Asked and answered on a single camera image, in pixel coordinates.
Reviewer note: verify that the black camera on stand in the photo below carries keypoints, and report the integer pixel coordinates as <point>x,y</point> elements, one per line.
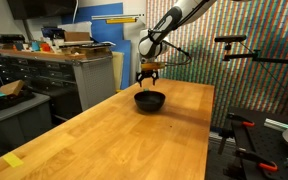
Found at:
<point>230,38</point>

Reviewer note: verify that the small tan cardboard box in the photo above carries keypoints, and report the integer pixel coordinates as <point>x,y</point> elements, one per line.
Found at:
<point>12,87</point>

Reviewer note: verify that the black flat tray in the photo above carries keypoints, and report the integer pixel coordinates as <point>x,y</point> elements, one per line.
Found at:
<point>7,101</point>

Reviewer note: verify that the grey storage bin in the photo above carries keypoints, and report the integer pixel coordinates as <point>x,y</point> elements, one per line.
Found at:
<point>17,120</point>

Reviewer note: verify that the wooden workbench top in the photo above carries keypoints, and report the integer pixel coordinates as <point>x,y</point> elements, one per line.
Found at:
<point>34,54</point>

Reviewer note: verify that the teal square block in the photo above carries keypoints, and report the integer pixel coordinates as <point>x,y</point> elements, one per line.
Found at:
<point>146,89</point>

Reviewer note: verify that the red small container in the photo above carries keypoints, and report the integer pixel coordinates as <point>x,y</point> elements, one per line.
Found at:
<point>45,47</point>

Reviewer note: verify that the brown cardboard box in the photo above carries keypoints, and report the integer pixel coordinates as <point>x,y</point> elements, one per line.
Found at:
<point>77,36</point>

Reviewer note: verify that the yellow spirit level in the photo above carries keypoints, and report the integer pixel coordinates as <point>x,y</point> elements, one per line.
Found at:
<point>121,21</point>

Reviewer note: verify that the dark drawer cabinet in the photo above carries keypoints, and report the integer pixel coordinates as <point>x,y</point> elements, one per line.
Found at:
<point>34,76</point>

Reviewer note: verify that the black perforated breadboard table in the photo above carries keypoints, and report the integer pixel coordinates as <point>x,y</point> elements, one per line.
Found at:
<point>267,143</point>

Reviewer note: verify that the teal small cup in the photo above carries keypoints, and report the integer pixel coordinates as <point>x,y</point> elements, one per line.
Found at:
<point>35,46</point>

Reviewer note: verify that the white wall rail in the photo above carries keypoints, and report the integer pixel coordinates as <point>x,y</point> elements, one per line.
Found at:
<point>117,16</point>

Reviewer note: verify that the beige foam board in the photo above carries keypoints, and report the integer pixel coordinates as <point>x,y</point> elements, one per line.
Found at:
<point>118,70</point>

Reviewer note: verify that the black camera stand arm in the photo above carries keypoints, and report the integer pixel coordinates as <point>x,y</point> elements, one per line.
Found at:
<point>267,59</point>

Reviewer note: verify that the black bowl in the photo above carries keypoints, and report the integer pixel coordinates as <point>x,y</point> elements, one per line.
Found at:
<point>149,101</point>

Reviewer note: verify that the grey perforated metal panel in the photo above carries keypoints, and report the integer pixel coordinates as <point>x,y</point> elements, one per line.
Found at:
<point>95,83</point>

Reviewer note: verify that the black flat device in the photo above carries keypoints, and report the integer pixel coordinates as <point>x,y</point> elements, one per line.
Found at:
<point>8,38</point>

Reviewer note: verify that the aluminium profile rail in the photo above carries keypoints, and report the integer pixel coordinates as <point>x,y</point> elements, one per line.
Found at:
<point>276,124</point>

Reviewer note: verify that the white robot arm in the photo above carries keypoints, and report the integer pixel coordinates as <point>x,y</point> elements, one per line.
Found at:
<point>170,18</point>

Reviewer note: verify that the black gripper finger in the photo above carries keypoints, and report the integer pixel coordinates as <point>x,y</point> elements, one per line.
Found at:
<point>155,78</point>
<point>139,79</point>

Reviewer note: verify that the black wall monitor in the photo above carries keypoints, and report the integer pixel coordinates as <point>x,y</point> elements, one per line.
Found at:
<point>40,8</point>

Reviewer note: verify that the blue board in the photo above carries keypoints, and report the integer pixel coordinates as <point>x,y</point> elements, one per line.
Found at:
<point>110,31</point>

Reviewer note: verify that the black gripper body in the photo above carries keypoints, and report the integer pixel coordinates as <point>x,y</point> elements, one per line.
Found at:
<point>149,71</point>

